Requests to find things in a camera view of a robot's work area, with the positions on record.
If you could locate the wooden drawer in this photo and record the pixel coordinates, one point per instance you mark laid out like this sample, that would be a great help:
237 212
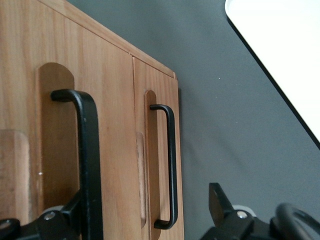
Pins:
140 100

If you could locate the wooden drawer cabinet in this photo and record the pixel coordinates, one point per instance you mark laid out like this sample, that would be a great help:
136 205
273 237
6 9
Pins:
112 112
100 29

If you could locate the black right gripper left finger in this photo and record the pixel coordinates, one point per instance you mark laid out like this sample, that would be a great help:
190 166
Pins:
60 225

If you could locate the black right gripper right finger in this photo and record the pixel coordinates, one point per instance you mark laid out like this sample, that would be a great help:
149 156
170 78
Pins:
220 207

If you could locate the white rectangular plastic tray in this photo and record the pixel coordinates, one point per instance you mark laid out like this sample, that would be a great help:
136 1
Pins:
282 50

